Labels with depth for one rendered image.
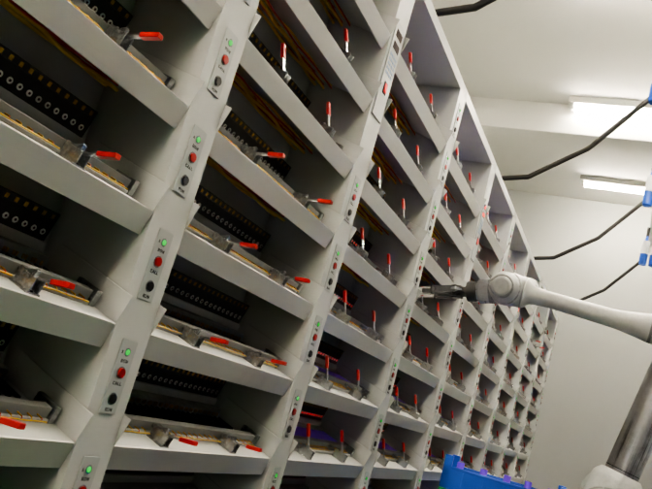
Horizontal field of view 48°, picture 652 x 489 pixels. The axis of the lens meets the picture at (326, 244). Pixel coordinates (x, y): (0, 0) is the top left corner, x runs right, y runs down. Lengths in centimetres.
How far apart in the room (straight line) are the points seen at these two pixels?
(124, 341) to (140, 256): 14
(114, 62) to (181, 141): 20
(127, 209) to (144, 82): 20
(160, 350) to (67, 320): 25
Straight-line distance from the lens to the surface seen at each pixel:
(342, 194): 189
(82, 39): 111
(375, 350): 233
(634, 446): 242
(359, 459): 247
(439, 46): 250
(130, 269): 123
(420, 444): 314
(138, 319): 125
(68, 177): 109
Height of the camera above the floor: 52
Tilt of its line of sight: 12 degrees up
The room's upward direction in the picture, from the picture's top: 16 degrees clockwise
